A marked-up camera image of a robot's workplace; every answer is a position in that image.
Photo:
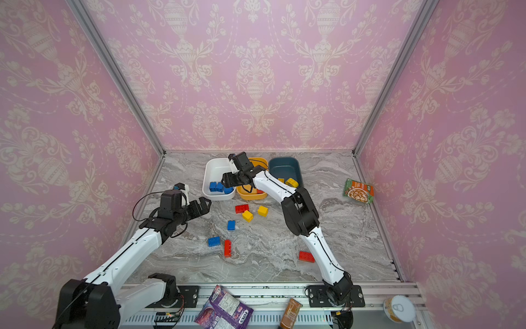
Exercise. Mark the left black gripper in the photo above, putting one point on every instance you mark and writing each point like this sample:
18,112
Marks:
198,212

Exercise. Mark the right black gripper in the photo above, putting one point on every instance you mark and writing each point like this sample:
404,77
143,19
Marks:
235,178

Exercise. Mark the yellow plastic container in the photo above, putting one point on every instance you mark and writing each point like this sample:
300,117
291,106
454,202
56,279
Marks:
247,192

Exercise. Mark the white plastic container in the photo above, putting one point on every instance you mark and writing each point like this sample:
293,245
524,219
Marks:
214,171

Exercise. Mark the blue long lego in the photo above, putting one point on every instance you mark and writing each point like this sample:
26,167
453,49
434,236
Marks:
214,241

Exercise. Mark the dark teal plastic container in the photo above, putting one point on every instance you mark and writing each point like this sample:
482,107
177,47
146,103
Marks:
286,167

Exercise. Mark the yellow long lego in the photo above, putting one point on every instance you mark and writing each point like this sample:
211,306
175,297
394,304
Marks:
292,182

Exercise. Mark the red long lego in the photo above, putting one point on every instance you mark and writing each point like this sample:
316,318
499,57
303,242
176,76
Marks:
306,257

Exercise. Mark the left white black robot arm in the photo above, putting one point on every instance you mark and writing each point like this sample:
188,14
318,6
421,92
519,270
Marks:
97,300

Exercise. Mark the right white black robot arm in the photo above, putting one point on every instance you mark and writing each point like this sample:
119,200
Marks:
302,219

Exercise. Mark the purple snack box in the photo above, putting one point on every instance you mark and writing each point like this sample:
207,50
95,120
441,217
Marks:
223,311

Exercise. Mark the green food packet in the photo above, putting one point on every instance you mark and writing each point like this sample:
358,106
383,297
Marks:
359,191

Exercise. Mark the brown snack bar packet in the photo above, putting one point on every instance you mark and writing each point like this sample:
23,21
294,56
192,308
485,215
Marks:
290,314

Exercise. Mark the white tin can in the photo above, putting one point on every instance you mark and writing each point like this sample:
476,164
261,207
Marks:
399,309

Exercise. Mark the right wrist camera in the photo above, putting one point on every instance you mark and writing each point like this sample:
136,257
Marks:
240,162

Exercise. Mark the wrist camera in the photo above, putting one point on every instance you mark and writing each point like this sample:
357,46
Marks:
240,162
173,201

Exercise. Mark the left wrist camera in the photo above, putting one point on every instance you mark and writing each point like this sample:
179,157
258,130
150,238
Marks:
173,201

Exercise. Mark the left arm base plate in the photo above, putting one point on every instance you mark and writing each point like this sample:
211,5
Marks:
189,296

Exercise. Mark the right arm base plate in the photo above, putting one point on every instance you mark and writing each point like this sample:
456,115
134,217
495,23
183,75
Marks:
319,298

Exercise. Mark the aluminium front rail frame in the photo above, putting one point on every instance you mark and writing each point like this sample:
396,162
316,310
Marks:
278,293

